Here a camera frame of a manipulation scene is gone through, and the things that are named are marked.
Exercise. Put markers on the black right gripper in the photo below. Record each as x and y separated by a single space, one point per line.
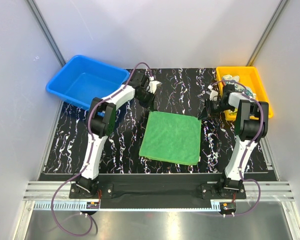
207 111

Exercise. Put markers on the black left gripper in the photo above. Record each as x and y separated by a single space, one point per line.
149 104

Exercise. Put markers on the green microfiber towel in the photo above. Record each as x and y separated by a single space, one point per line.
172 138

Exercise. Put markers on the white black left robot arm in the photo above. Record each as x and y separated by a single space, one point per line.
101 124

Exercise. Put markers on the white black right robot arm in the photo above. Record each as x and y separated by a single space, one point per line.
250 126

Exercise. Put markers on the teal patterned cloth in bin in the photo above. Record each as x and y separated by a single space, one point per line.
238 87

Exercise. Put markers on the yellow plastic bin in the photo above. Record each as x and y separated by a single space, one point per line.
248 76

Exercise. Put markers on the blue plastic bin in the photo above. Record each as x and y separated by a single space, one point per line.
82 78

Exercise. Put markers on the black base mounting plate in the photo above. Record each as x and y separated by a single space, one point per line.
155 191

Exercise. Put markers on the right power connector block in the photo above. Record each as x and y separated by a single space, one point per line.
228 206

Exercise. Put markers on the power connector block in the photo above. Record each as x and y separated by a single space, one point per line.
93 205
228 206

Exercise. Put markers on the left power connector block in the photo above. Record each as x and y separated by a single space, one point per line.
93 205

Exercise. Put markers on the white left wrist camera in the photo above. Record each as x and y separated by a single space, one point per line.
153 85

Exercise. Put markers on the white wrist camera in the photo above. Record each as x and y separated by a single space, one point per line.
153 85
213 94

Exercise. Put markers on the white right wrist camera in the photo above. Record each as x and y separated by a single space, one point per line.
213 94

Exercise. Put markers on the aluminium frame rail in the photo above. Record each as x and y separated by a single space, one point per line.
55 191

